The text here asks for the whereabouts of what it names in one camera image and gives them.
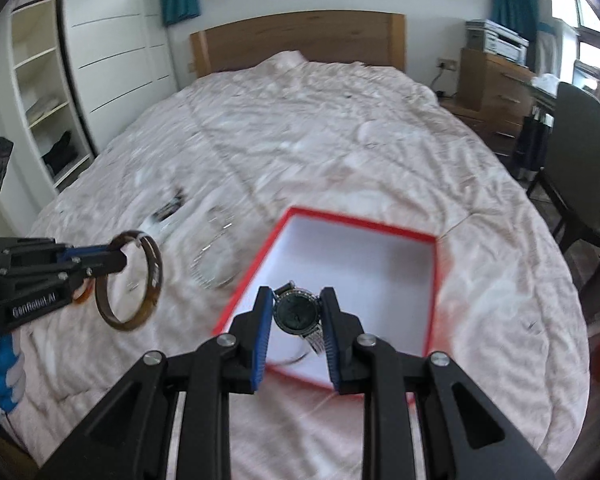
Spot white printer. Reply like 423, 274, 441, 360
465, 20, 529, 66

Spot wall power socket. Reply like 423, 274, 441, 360
437, 58, 458, 72

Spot silver chain necklace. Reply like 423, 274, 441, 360
188, 206, 237, 291

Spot red jewelry box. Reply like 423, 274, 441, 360
212, 206, 439, 392

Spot wooden drawer chest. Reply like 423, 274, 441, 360
440, 49, 534, 162

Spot silver wristwatch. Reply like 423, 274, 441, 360
273, 282, 325, 354

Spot dark olive bangle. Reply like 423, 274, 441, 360
94, 230, 163, 332

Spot blue gloved operator hand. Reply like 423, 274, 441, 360
0, 332, 26, 427

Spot teal curtain right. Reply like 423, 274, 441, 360
492, 0, 539, 70

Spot desk by window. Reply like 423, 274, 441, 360
526, 58, 600, 126

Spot thin silver metal bangle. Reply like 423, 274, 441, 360
268, 348, 313, 367

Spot black folded clothes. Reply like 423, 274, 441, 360
42, 130, 79, 177

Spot dark beaded bracelet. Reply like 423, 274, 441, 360
149, 187, 187, 224

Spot white shelf unit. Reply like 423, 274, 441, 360
6, 0, 94, 206

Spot dark office chair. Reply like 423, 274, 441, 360
527, 82, 600, 254

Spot amber resin bangle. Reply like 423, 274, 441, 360
72, 280, 95, 304

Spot wooden headboard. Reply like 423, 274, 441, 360
188, 10, 406, 77

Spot white wardrobe doors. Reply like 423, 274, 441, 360
62, 0, 176, 153

